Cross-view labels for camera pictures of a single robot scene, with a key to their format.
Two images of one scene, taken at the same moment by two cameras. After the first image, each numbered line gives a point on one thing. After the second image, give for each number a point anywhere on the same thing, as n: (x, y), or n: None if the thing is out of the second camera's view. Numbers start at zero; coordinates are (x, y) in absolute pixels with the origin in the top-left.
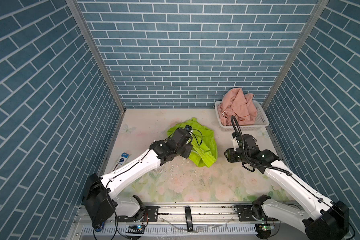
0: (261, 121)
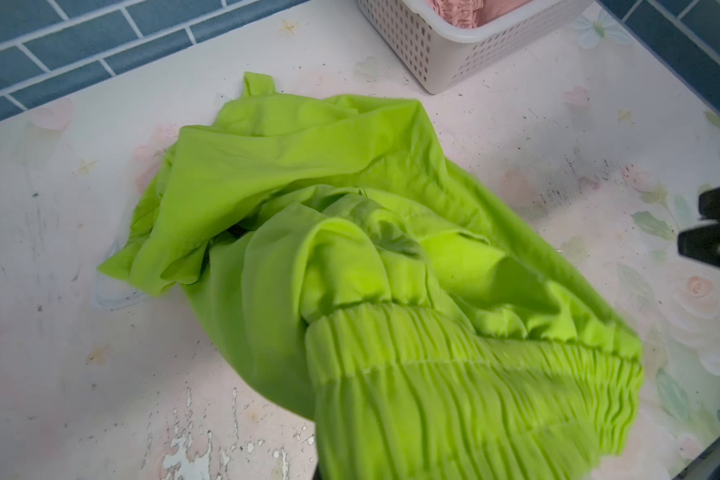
0: (440, 55)
